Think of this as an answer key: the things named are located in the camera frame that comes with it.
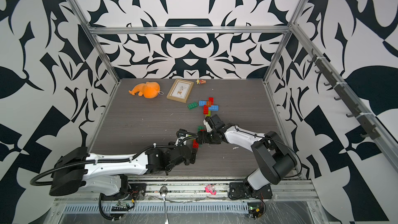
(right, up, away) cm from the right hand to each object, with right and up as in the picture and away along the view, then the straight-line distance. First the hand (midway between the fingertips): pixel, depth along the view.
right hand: (201, 137), depth 89 cm
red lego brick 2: (+7, +22, +16) cm, 27 cm away
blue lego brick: (+1, +19, +15) cm, 24 cm away
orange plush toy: (-35, +28, +15) cm, 47 cm away
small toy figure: (0, +34, +27) cm, 44 cm away
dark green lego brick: (-5, +17, +16) cm, 24 cm away
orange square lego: (+5, +19, +12) cm, 23 cm away
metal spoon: (-18, -22, -14) cm, 32 cm away
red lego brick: (-3, -3, -4) cm, 6 cm away
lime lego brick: (+5, +12, +11) cm, 17 cm away
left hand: (-6, -1, -11) cm, 12 cm away
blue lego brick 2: (+8, +16, +12) cm, 21 cm away
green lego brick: (0, +5, +5) cm, 7 cm away
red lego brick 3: (+3, +14, +14) cm, 20 cm away
